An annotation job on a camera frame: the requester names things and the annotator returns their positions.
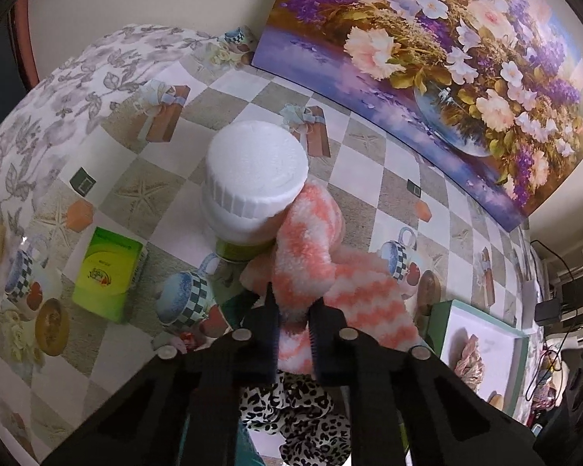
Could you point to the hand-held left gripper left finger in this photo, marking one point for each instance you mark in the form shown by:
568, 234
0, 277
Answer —
270, 335

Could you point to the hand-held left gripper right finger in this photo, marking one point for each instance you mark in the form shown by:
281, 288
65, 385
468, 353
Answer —
315, 344

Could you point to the red pink pipe cleaner flower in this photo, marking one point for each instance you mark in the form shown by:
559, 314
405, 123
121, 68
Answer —
187, 342

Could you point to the pink white striped fuzzy sock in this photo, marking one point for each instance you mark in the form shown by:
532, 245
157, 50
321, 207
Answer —
311, 233

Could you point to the green paper box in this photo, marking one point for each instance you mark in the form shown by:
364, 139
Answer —
104, 272

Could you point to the leopard print cloth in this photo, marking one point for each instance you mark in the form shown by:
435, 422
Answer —
301, 422

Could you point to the teal box with flower picture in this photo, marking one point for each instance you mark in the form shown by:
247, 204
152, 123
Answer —
481, 344

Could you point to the white bottle with green label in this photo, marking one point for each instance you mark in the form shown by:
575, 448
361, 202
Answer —
252, 165

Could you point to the checkered printed tablecloth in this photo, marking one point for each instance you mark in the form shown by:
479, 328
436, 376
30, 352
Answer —
359, 170

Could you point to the black router box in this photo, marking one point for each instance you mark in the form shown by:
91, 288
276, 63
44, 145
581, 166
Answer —
547, 311

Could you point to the floral painting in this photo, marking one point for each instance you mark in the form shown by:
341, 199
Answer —
418, 58

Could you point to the grey leaf print tablecloth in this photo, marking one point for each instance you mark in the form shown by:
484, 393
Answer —
77, 82

